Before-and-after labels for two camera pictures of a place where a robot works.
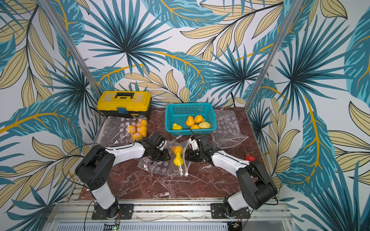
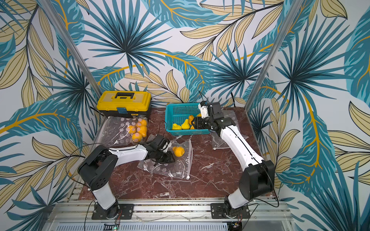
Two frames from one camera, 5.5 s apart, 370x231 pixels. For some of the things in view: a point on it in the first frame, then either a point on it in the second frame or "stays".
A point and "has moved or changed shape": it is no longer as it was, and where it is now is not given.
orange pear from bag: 190,121 stays
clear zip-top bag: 228,134 stays
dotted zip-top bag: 168,167 has moved or changed shape
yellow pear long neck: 178,160 -> 186,125
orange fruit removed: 176,149 stays
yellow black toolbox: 125,103 stays
